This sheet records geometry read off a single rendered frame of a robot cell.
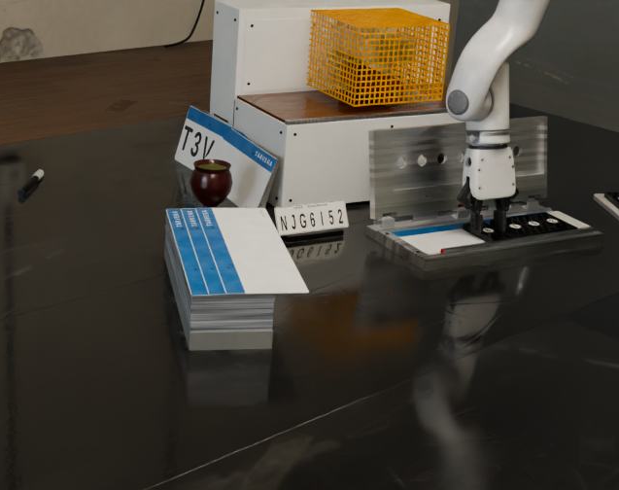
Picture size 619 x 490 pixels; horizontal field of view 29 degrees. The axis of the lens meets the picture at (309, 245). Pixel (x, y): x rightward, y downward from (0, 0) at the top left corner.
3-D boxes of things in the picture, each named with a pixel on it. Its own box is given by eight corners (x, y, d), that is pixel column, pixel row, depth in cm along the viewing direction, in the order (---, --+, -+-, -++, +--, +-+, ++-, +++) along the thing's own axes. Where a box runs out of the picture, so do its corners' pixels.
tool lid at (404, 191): (373, 130, 236) (368, 130, 237) (375, 227, 239) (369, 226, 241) (547, 116, 257) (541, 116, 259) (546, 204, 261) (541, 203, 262)
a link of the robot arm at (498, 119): (494, 131, 230) (517, 127, 238) (494, 61, 228) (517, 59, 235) (455, 130, 236) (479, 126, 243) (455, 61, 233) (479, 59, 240)
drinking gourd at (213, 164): (206, 227, 240) (209, 173, 237) (180, 214, 246) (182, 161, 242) (239, 219, 246) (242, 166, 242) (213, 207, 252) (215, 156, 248)
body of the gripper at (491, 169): (478, 143, 232) (479, 201, 234) (520, 139, 237) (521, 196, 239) (455, 141, 238) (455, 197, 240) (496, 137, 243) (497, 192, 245)
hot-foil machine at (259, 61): (280, 216, 250) (292, 30, 237) (195, 160, 282) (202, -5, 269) (560, 182, 287) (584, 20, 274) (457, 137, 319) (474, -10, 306)
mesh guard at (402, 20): (353, 106, 254) (360, 27, 248) (304, 84, 270) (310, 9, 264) (441, 100, 265) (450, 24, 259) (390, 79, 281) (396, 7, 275)
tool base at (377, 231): (426, 271, 226) (428, 253, 225) (365, 234, 243) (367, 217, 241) (601, 244, 248) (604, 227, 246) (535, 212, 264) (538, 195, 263)
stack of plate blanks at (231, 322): (272, 348, 190) (275, 294, 187) (189, 350, 187) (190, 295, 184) (233, 256, 226) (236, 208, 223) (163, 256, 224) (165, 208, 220)
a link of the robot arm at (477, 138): (482, 132, 231) (482, 148, 232) (518, 128, 235) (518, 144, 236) (455, 129, 238) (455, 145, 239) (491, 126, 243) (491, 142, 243)
